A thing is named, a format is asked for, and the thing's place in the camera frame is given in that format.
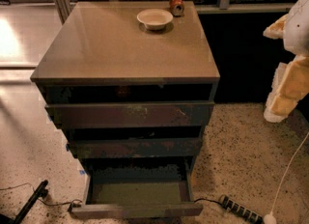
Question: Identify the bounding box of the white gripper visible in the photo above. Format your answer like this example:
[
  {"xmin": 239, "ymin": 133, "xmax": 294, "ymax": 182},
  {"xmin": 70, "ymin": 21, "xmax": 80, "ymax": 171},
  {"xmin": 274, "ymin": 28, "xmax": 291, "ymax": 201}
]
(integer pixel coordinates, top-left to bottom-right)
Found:
[{"xmin": 264, "ymin": 55, "xmax": 309, "ymax": 123}]

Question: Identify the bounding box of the grey drawer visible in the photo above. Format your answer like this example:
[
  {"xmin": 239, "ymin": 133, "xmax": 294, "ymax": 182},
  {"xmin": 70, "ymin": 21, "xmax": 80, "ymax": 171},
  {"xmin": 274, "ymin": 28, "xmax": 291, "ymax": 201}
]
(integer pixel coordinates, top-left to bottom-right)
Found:
[
  {"xmin": 70, "ymin": 161, "xmax": 203, "ymax": 219},
  {"xmin": 45, "ymin": 101, "xmax": 213, "ymax": 129},
  {"xmin": 69, "ymin": 138, "xmax": 202, "ymax": 158}
]

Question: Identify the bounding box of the grey middle drawer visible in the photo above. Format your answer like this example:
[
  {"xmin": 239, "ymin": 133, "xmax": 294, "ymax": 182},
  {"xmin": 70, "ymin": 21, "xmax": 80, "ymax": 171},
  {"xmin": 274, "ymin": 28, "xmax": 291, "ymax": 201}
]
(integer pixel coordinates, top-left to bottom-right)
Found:
[{"xmin": 69, "ymin": 138, "xmax": 202, "ymax": 158}]

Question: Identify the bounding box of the white cable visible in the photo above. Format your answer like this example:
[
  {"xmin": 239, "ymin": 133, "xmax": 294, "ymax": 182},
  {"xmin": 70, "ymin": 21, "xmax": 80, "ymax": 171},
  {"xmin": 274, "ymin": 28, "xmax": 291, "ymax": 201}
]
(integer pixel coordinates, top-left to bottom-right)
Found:
[{"xmin": 263, "ymin": 131, "xmax": 309, "ymax": 224}]

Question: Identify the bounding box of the orange soda can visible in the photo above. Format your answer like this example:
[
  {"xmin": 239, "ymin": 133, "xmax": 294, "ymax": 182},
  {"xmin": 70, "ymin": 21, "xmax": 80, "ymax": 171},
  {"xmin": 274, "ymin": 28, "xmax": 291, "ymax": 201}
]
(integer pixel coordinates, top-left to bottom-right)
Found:
[{"xmin": 169, "ymin": 0, "xmax": 184, "ymax": 16}]

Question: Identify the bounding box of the grey bottom drawer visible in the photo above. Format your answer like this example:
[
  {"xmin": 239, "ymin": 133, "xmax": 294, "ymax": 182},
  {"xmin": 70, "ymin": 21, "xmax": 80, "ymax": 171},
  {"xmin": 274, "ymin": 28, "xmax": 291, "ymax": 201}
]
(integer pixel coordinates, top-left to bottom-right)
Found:
[{"xmin": 70, "ymin": 161, "xmax": 203, "ymax": 219}]

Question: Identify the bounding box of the grey top drawer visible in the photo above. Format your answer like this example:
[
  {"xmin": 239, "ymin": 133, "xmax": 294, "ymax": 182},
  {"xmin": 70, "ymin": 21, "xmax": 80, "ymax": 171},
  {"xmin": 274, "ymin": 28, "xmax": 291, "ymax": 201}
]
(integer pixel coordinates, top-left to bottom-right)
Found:
[{"xmin": 45, "ymin": 101, "xmax": 213, "ymax": 129}]

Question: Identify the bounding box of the white bowl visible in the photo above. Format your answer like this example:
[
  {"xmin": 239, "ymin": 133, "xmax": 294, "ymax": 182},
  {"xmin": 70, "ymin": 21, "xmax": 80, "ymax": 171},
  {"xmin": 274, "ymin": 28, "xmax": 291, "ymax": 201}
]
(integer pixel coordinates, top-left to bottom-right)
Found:
[{"xmin": 137, "ymin": 9, "xmax": 173, "ymax": 31}]

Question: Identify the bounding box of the black cable with adapter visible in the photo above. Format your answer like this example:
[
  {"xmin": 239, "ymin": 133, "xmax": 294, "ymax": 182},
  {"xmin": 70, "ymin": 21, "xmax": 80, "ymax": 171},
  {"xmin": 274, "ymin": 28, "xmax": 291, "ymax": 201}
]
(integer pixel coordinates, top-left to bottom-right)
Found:
[{"xmin": 0, "ymin": 182, "xmax": 83, "ymax": 212}]

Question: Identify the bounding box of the black power strip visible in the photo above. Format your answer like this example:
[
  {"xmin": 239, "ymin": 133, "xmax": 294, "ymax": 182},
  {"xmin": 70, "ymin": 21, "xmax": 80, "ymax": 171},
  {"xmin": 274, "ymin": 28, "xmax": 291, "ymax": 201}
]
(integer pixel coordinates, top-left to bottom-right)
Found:
[{"xmin": 219, "ymin": 195, "xmax": 264, "ymax": 224}]

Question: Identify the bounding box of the grey drawer cabinet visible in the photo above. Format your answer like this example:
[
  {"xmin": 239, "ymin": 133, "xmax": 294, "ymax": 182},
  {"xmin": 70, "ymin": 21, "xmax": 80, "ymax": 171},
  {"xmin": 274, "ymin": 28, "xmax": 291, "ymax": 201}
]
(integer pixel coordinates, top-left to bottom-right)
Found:
[{"xmin": 31, "ymin": 2, "xmax": 220, "ymax": 174}]

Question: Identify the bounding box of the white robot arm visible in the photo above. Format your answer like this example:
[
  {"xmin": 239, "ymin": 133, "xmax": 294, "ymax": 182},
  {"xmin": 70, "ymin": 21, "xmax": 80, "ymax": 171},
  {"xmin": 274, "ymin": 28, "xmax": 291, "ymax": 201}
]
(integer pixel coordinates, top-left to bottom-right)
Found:
[{"xmin": 263, "ymin": 0, "xmax": 309, "ymax": 123}]

